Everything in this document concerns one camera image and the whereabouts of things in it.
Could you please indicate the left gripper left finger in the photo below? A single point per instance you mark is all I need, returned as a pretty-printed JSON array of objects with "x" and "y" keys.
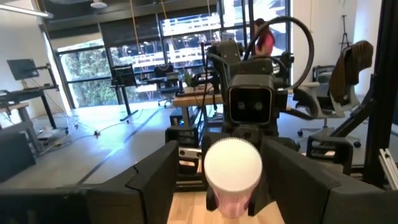
[{"x": 149, "y": 186}]

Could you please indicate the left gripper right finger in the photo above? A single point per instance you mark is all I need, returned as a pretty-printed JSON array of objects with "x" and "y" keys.
[{"x": 298, "y": 186}]

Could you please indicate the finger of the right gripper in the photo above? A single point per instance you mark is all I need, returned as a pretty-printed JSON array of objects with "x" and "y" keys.
[
  {"x": 258, "y": 202},
  {"x": 211, "y": 200}
]

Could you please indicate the pink medicine bottle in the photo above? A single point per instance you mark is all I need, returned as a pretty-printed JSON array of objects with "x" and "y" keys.
[{"x": 233, "y": 168}]

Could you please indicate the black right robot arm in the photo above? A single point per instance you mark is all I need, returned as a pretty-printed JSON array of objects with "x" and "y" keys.
[{"x": 224, "y": 56}]

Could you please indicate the wooden workbench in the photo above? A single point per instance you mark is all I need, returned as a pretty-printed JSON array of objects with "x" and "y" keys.
[{"x": 196, "y": 100}]

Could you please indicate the black computer tower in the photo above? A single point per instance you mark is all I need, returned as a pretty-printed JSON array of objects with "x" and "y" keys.
[{"x": 178, "y": 116}]

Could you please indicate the grey office chair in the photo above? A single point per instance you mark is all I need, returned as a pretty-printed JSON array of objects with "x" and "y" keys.
[{"x": 337, "y": 109}]

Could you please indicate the person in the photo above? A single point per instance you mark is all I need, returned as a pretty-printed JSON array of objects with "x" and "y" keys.
[{"x": 265, "y": 40}]

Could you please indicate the silver aluminium extrusion bar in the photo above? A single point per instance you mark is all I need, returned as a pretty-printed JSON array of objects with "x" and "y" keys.
[{"x": 388, "y": 169}]

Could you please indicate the black monitor on stand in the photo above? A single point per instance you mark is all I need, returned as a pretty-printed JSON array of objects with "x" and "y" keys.
[{"x": 122, "y": 76}]

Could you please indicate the brown jacket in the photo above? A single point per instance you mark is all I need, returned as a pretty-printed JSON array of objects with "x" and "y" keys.
[{"x": 351, "y": 68}]

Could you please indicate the black computer box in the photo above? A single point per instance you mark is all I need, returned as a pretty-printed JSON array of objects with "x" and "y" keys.
[{"x": 15, "y": 155}]

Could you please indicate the black standing desk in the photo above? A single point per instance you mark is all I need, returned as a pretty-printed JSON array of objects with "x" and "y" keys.
[{"x": 37, "y": 90}]

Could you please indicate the small wooden table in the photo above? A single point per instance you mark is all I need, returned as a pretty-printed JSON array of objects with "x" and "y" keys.
[{"x": 14, "y": 107}]

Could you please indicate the black computer monitor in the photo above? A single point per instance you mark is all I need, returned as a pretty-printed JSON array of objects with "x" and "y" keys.
[{"x": 23, "y": 69}]

